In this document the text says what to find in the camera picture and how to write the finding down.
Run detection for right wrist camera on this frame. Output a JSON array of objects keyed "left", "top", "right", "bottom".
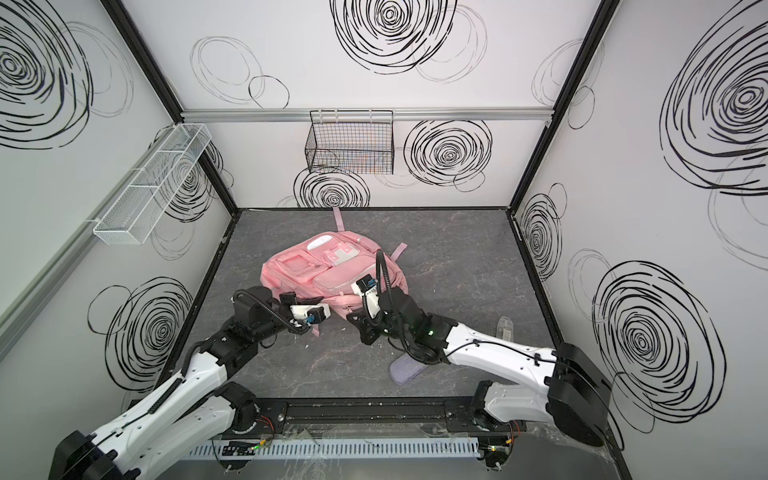
[{"left": 352, "top": 274, "right": 381, "bottom": 320}]

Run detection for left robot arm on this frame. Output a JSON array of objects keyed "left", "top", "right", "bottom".
[{"left": 49, "top": 286, "right": 309, "bottom": 479}]

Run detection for black wire basket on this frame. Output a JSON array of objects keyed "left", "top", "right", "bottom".
[{"left": 304, "top": 120, "right": 395, "bottom": 175}]

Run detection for clear acrylic wall shelf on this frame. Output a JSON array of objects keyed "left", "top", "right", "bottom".
[{"left": 93, "top": 123, "right": 211, "bottom": 245}]

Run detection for aluminium wall rail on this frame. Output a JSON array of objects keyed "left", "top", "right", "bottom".
[{"left": 181, "top": 106, "right": 554, "bottom": 123}]

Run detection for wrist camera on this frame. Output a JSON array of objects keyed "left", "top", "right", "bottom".
[
  {"left": 352, "top": 274, "right": 381, "bottom": 320},
  {"left": 290, "top": 303, "right": 331, "bottom": 326}
]

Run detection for purple glasses case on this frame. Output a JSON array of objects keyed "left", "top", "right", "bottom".
[{"left": 389, "top": 355, "right": 427, "bottom": 386}]

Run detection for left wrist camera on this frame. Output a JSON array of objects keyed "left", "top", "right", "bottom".
[{"left": 290, "top": 303, "right": 331, "bottom": 326}]

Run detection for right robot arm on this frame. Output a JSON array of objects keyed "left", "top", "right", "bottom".
[{"left": 347, "top": 288, "right": 612, "bottom": 447}]

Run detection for white slotted cable duct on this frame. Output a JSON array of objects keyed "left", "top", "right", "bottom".
[{"left": 183, "top": 437, "right": 480, "bottom": 461}]

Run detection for pink student backpack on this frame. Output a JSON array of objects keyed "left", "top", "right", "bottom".
[{"left": 260, "top": 207, "right": 408, "bottom": 333}]

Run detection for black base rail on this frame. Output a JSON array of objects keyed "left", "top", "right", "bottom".
[{"left": 256, "top": 396, "right": 509, "bottom": 434}]

